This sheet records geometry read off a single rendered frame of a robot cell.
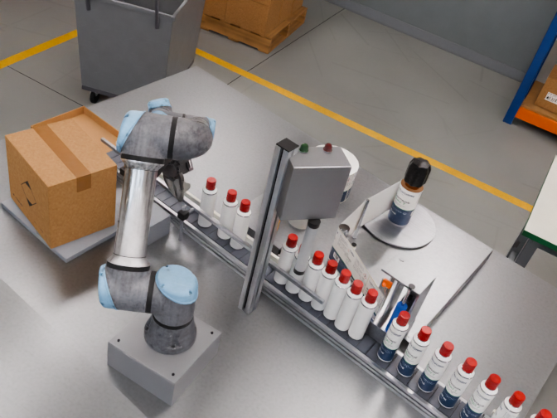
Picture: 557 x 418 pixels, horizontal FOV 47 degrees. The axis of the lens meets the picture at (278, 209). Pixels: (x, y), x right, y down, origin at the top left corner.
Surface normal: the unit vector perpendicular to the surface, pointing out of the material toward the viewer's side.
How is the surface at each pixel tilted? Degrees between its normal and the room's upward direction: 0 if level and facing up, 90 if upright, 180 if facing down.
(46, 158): 0
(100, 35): 93
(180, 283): 8
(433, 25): 90
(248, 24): 90
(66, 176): 0
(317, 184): 90
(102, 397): 0
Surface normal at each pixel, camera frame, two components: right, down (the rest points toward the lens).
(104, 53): -0.20, 0.66
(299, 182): 0.27, 0.67
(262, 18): -0.40, 0.54
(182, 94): 0.19, -0.74
